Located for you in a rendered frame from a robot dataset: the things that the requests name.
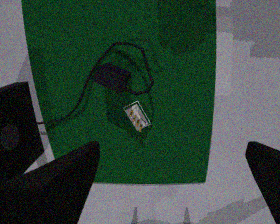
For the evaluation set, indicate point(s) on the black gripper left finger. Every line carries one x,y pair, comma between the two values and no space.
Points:
54,193

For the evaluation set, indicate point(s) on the black cable with plug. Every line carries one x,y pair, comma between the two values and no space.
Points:
111,76

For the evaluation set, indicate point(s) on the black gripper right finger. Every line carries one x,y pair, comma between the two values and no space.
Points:
264,163

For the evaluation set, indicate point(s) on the green circuit board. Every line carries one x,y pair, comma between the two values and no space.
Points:
159,137

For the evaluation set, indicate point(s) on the black square fan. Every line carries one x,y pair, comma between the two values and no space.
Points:
20,141

